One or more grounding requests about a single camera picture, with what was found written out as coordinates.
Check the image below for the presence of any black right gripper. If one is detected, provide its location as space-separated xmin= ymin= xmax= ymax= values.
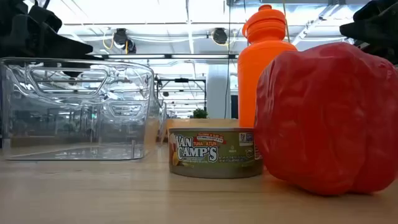
xmin=339 ymin=0 xmax=398 ymax=47

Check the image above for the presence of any clear plastic bin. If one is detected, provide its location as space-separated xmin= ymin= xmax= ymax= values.
xmin=154 ymin=93 xmax=169 ymax=146
xmin=0 ymin=57 xmax=162 ymax=161

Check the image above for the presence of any green label tuna can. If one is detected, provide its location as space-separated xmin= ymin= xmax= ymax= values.
xmin=168 ymin=126 xmax=264 ymax=179

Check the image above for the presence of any orange plastic bottle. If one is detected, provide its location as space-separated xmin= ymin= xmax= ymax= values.
xmin=237 ymin=4 xmax=298 ymax=129

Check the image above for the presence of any black metal frame stand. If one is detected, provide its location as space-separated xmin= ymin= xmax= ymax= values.
xmin=154 ymin=77 xmax=208 ymax=113

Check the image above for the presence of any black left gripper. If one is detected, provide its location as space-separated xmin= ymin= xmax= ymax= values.
xmin=0 ymin=0 xmax=94 ymax=60

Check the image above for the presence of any black ceiling-hung device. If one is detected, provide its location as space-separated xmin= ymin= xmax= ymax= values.
xmin=212 ymin=27 xmax=229 ymax=45
xmin=112 ymin=27 xmax=137 ymax=54

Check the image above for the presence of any red toy bell pepper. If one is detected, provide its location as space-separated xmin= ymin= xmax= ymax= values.
xmin=254 ymin=42 xmax=398 ymax=197

